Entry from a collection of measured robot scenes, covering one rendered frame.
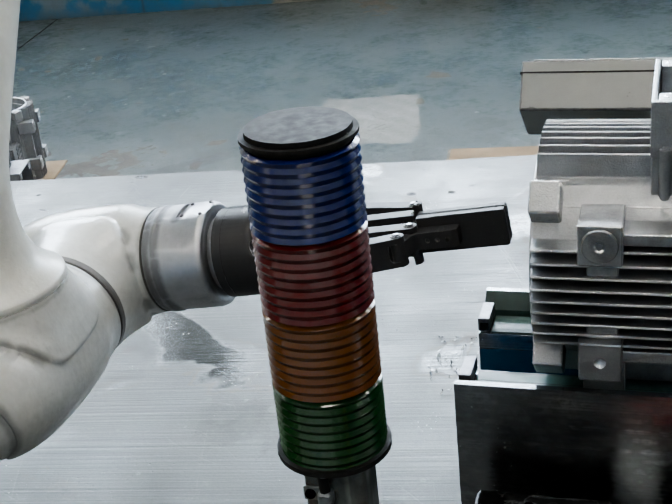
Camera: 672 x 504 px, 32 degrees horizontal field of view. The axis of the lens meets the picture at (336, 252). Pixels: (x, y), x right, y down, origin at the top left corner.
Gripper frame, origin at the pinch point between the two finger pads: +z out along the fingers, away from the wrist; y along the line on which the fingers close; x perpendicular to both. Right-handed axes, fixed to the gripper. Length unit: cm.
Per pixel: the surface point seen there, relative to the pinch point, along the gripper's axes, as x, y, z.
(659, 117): -8.6, -5.1, 15.9
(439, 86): 91, 358, -92
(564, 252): -1.2, -8.9, 8.9
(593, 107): -1.2, 21.7, 8.4
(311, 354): -8.0, -32.9, -0.5
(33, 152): 38, 169, -153
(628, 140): -6.2, -2.0, 13.4
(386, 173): 19, 67, -27
